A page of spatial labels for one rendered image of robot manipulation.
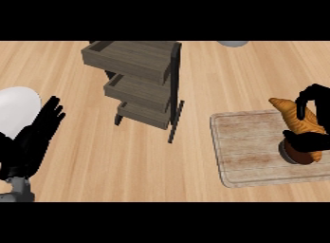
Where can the pale wooden cutting board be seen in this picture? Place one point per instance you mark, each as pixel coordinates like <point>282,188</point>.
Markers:
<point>261,148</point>

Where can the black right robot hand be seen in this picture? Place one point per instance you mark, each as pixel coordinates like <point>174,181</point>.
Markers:
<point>329,110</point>

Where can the golden brown croissant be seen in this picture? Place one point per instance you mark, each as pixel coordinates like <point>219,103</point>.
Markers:
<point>300,121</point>

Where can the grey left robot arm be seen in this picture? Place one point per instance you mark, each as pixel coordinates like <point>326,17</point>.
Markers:
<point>15,191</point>

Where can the grey round object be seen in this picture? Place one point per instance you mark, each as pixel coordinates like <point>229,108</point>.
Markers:
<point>233,43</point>

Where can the grey wooden tiered basket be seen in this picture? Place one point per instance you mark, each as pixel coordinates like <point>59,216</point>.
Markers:
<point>142,85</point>

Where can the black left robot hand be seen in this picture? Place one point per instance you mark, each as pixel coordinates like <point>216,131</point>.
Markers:
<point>25,145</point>

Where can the white oval plate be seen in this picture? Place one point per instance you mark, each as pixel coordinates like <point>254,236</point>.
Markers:
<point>9,110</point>

